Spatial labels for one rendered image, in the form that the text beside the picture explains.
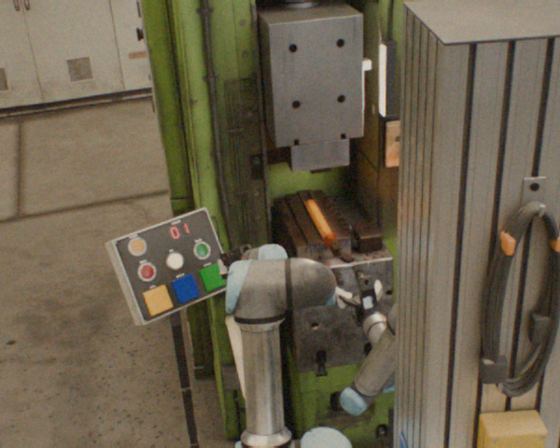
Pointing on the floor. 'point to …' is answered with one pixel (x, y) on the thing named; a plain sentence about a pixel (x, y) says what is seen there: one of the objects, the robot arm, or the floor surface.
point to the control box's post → (184, 375)
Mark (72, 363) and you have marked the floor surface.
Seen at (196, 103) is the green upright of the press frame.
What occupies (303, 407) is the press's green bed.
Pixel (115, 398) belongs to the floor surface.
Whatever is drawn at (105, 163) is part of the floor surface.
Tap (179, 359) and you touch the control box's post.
